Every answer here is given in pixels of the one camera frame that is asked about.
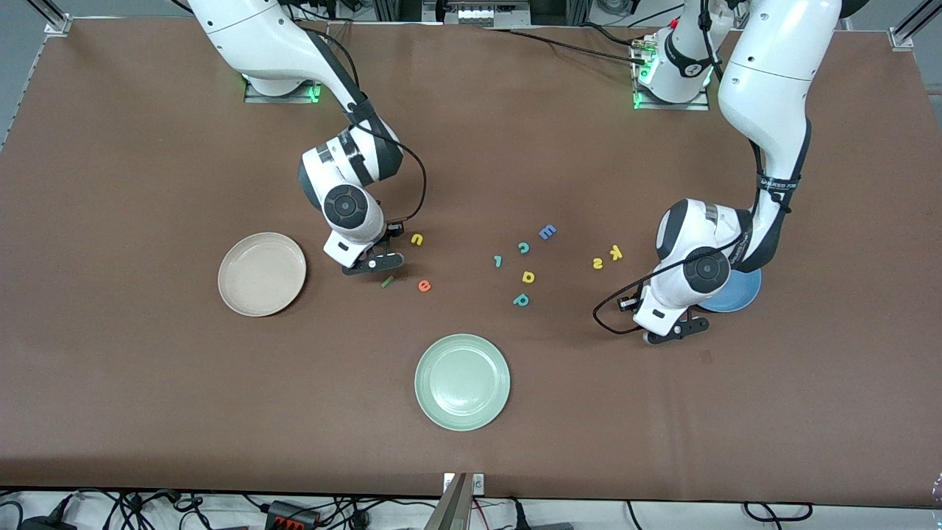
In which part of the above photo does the blue plate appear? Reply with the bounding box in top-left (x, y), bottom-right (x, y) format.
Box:
top-left (698, 269), bottom-right (762, 314)

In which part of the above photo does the brown plate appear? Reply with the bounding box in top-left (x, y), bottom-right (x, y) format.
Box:
top-left (218, 232), bottom-right (308, 318)

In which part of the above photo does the pale green plate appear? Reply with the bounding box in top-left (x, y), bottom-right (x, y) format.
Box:
top-left (414, 333), bottom-right (511, 432)

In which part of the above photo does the brown table cover mat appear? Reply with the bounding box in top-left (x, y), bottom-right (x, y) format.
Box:
top-left (0, 16), bottom-right (942, 509)

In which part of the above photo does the grey control device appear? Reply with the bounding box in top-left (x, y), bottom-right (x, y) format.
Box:
top-left (423, 0), bottom-right (531, 27)

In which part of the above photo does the black orange power strip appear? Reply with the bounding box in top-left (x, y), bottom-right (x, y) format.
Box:
top-left (265, 501), bottom-right (322, 528)

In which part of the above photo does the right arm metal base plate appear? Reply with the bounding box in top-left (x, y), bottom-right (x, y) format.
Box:
top-left (244, 77), bottom-right (322, 104)

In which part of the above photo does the black looped floor cable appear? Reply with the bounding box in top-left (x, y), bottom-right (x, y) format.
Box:
top-left (742, 502), bottom-right (814, 522)

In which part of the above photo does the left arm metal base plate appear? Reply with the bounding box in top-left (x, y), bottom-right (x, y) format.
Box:
top-left (631, 33), bottom-right (711, 111)

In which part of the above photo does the metal camera stand bar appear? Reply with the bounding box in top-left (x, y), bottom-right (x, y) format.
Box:
top-left (423, 473), bottom-right (472, 530)

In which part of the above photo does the long black table cable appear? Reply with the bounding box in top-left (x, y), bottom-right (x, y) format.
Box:
top-left (482, 26), bottom-right (648, 66)

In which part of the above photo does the short black table cable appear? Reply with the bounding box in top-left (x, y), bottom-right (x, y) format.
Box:
top-left (578, 22), bottom-right (637, 46)

